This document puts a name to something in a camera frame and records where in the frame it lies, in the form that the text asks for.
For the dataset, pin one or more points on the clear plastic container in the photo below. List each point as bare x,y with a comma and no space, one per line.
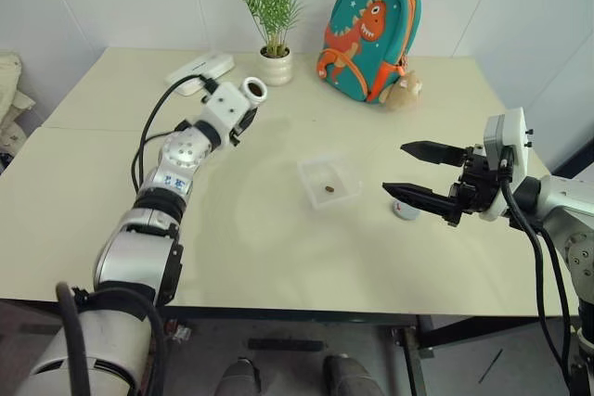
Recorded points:
341,173

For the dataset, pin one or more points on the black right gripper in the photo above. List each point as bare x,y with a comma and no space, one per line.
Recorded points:
475,187

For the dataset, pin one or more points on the brown plush toy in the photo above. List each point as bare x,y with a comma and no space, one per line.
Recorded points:
403,92

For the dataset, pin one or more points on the small brown pill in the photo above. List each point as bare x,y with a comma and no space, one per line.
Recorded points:
330,189

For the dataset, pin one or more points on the teal dinosaur backpack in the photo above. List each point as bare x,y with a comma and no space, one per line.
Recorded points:
366,39

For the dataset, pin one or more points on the dark rounded shape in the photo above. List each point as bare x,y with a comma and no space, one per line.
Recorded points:
239,377
350,375

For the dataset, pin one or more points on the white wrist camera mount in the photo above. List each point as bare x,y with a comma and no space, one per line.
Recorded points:
512,136
225,108

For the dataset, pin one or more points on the black flat bar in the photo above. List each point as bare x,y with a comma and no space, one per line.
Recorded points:
285,345

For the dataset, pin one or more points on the white flat rectangular case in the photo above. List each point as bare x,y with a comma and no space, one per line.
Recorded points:
211,64

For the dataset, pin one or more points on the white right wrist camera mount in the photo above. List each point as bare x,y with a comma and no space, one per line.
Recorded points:
512,136

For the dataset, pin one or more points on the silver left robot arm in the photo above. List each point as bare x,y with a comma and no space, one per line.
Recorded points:
134,257

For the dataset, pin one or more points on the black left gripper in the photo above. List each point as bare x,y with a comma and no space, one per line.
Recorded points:
240,129

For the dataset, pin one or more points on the small white round cap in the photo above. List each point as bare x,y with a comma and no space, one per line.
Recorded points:
407,211

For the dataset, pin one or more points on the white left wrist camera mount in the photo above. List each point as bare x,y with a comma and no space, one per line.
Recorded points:
225,108

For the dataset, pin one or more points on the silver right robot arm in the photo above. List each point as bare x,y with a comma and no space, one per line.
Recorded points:
564,199

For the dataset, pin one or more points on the cream ribbed ceramic pot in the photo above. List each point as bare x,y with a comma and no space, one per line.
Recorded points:
277,69

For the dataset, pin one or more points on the thin black stick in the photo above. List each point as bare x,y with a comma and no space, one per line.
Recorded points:
491,366

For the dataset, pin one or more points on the green leafy plant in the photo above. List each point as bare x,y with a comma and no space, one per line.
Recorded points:
274,2

